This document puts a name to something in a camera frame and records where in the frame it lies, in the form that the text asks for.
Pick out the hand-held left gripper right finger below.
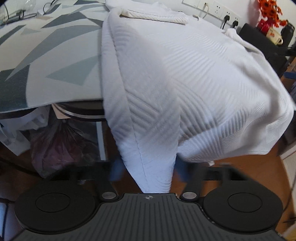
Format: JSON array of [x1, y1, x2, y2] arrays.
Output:
[[176, 162, 245, 202]]

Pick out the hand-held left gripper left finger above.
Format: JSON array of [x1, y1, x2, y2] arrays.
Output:
[[67, 162, 123, 202]]

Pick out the white textured sweater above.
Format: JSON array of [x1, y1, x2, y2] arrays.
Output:
[[101, 0, 295, 194]]

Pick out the dark red plastic bag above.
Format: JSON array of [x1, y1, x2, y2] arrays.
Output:
[[30, 120, 102, 179]]

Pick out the white plastic bag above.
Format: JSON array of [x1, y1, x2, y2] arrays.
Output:
[[0, 104, 50, 156]]

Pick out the geometric patterned mat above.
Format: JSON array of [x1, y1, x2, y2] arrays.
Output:
[[0, 0, 109, 114]]

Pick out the red flower vase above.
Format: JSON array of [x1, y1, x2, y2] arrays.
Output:
[[257, 19, 270, 32]]

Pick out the orange artificial flowers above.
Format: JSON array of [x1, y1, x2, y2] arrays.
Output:
[[257, 0, 288, 28]]

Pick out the white metal desk frame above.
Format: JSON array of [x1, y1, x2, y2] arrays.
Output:
[[96, 120, 107, 161]]

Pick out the white wall socket strip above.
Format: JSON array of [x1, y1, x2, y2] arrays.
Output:
[[181, 0, 241, 21]]

